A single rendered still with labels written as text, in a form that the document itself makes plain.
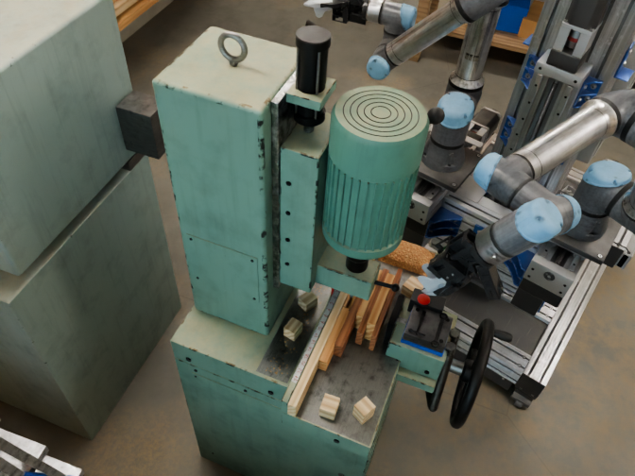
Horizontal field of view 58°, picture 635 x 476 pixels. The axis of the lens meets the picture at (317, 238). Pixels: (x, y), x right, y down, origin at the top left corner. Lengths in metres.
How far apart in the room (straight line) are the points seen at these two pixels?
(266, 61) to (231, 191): 0.26
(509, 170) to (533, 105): 0.70
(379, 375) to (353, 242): 0.37
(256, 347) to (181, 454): 0.85
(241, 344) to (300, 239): 0.41
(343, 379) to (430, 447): 1.01
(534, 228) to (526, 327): 1.40
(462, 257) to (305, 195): 0.34
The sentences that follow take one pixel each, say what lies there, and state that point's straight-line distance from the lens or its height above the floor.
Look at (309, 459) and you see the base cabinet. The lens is 1.82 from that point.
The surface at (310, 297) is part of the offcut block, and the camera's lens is 1.57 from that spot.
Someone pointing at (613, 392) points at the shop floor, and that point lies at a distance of 2.72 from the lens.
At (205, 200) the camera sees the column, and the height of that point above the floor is 1.25.
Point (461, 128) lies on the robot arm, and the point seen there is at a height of 0.99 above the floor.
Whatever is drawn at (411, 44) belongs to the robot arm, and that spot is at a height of 1.22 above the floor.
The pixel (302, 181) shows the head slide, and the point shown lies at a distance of 1.12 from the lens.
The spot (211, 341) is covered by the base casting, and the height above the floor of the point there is 0.80.
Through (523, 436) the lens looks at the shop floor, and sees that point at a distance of 2.46.
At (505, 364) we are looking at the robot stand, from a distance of 2.32.
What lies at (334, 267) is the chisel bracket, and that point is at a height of 1.07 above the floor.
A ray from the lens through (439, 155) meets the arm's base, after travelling 1.99.
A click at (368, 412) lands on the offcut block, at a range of 1.30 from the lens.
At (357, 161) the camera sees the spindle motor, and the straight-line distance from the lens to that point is 1.01.
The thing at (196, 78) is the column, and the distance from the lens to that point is 1.09.
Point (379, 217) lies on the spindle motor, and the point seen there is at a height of 1.33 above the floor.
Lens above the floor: 2.12
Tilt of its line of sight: 48 degrees down
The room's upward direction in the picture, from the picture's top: 4 degrees clockwise
